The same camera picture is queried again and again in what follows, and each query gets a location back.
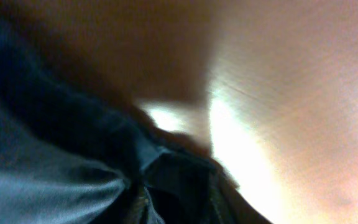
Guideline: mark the dark blue shorts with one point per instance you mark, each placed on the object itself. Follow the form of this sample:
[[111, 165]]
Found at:
[[65, 157]]

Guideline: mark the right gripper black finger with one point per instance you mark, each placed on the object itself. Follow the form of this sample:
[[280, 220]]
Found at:
[[183, 188]]

